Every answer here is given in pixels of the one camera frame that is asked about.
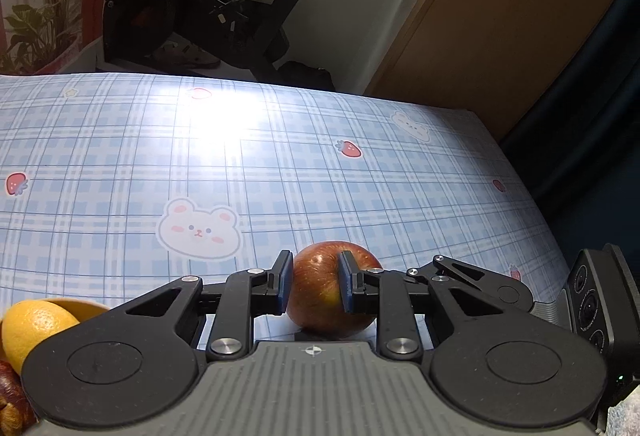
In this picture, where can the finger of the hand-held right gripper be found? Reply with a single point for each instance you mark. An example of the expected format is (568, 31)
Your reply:
(495, 283)

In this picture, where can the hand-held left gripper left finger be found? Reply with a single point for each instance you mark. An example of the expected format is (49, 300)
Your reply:
(284, 283)

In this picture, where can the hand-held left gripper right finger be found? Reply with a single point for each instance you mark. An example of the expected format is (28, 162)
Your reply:
(347, 283)

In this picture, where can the red apple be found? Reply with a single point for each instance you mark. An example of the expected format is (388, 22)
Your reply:
(315, 286)

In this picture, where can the cream round plate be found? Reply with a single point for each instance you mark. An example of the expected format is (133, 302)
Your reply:
(85, 307)

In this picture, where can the yellow lemon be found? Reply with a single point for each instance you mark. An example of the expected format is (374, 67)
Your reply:
(30, 331)

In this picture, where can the dark purple mangosteen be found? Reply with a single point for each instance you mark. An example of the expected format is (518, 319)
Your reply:
(12, 386)

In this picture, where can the pale grey cloth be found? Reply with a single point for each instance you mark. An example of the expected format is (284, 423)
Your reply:
(625, 421)

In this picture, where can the dark blue curtain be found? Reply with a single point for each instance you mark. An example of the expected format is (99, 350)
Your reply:
(590, 141)

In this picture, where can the blue plaid tablecloth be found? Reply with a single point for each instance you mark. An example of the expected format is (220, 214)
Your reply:
(150, 156)

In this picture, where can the black shoes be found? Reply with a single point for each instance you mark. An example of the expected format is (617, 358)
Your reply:
(305, 74)

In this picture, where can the pale sandals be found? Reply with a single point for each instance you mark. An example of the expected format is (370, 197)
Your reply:
(190, 56)

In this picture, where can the wooden cabinet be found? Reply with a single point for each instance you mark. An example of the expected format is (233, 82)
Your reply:
(500, 16)

